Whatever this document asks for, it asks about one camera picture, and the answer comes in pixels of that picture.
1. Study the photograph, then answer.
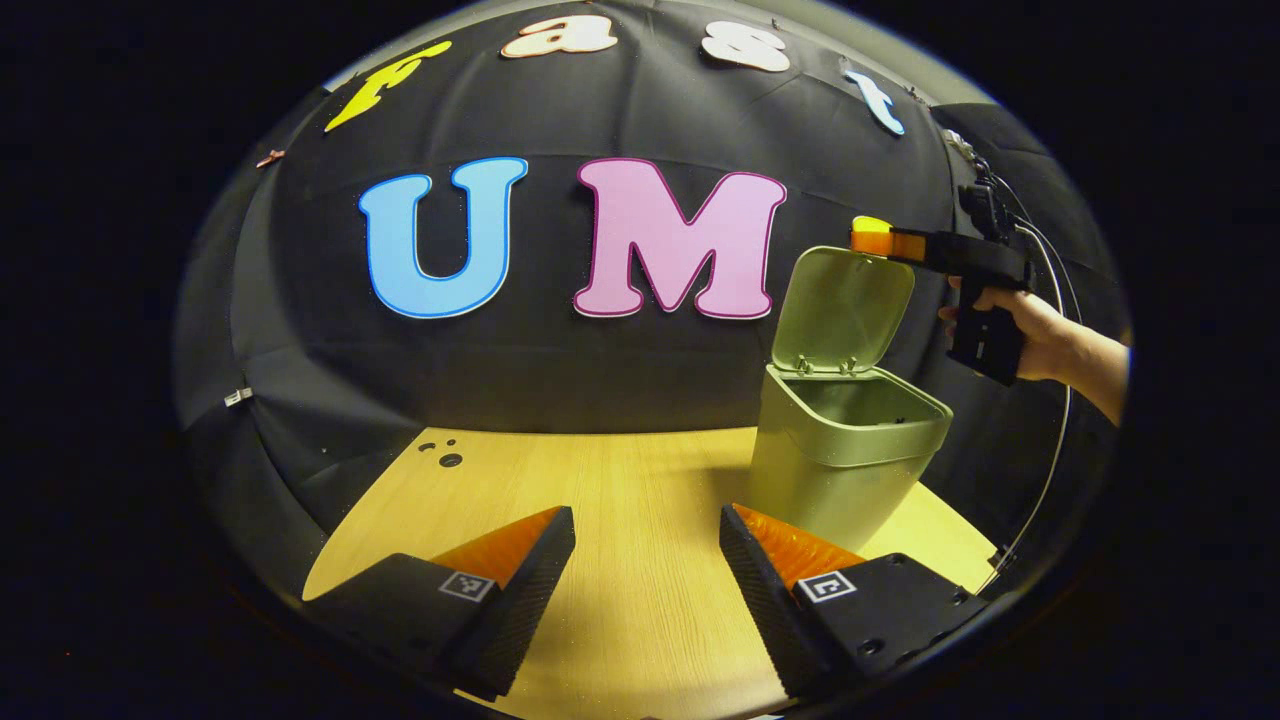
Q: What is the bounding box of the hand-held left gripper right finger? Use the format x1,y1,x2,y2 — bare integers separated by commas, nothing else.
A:
718,503,991,701

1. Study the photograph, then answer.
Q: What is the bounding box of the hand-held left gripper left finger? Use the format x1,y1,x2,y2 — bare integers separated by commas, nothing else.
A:
303,505,578,701

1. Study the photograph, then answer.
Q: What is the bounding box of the pale green desktop garbage bin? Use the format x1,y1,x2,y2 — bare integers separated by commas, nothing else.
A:
748,246,954,553

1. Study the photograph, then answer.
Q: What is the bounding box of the wooden desktop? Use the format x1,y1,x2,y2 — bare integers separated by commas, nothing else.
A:
303,427,999,720

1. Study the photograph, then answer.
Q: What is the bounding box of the black backdrop cloth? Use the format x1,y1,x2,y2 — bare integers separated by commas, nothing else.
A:
175,0,1126,601

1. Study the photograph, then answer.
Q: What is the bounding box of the thin white cable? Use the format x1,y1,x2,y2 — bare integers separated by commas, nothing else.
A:
985,215,1073,596

